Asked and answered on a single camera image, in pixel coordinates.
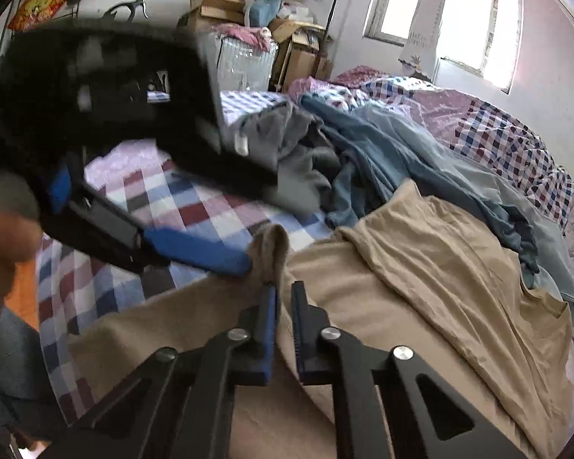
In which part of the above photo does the light blue shirt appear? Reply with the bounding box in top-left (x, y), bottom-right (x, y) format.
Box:
top-left (359, 103), bottom-right (574, 326)

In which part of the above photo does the tan shirt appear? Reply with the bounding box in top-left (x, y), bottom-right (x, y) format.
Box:
top-left (67, 179), bottom-right (574, 459)

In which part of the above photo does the red wall hanging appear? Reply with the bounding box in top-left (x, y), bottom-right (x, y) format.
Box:
top-left (7, 0), bottom-right (72, 33)

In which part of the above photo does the black garment rack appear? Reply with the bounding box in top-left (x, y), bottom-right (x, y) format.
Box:
top-left (246, 0), bottom-right (357, 44)

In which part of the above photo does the white plastic bag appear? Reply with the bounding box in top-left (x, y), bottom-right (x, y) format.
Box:
top-left (280, 1), bottom-right (316, 24)

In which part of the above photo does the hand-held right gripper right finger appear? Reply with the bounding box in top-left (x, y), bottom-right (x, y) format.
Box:
top-left (291, 281), bottom-right (527, 459)

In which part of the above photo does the blue plush toy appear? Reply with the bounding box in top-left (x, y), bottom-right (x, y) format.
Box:
top-left (246, 0), bottom-right (295, 27)

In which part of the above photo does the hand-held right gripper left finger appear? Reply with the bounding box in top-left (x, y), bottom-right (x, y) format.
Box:
top-left (43, 284), bottom-right (280, 459)

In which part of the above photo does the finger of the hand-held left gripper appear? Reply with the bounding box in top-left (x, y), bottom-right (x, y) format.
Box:
top-left (158, 141), bottom-right (280, 199)
top-left (69, 189), bottom-right (253, 278)

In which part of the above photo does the window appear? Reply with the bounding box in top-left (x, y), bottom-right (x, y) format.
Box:
top-left (364, 0), bottom-right (522, 94)

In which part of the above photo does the white printed dust cover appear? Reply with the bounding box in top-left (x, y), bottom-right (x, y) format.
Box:
top-left (398, 0), bottom-right (449, 81)

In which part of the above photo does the person's left hand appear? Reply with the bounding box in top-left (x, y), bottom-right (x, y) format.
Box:
top-left (0, 210), bottom-right (44, 338)

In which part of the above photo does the dark grey shirt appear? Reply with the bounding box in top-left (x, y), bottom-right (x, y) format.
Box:
top-left (232, 103), bottom-right (342, 213)

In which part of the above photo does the pink cloth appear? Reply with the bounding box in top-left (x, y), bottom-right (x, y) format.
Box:
top-left (213, 23), bottom-right (274, 51)

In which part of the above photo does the black curved handle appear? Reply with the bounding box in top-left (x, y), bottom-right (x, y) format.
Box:
top-left (103, 0), bottom-right (148, 24)

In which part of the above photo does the teal shirt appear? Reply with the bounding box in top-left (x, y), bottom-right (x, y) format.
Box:
top-left (299, 93), bottom-right (541, 273)

